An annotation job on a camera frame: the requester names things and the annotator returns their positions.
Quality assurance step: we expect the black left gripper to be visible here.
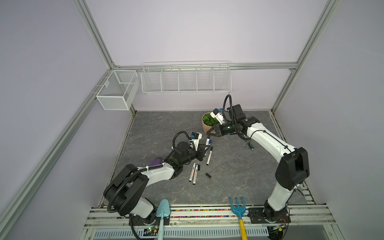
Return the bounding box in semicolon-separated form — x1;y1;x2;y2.
180;142;209;166

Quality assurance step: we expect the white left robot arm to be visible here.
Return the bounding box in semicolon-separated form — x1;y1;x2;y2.
103;142;210;219

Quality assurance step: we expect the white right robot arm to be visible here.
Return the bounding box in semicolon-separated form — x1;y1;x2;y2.
207;117;310;223

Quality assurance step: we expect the pink faceted plant pot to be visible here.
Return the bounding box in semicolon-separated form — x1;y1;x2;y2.
202;117;212;133

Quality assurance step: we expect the green artificial plant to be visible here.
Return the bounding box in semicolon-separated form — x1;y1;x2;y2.
202;113;219;127

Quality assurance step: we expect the pink purple small trowel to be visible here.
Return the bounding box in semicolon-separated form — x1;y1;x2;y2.
149;157;163;167

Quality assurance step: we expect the teal garden trowel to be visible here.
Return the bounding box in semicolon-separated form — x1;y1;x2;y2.
156;199;171;240

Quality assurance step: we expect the white mesh basket small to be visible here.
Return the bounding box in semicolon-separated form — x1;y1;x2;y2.
96;70;140;111

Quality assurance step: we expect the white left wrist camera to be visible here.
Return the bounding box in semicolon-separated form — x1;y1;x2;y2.
191;132;203;151

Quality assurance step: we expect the white wire basket long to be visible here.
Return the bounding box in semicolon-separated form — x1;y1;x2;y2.
142;61;232;94

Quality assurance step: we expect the blue garden fork yellow handle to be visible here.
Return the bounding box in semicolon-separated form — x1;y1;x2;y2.
229;197;248;240

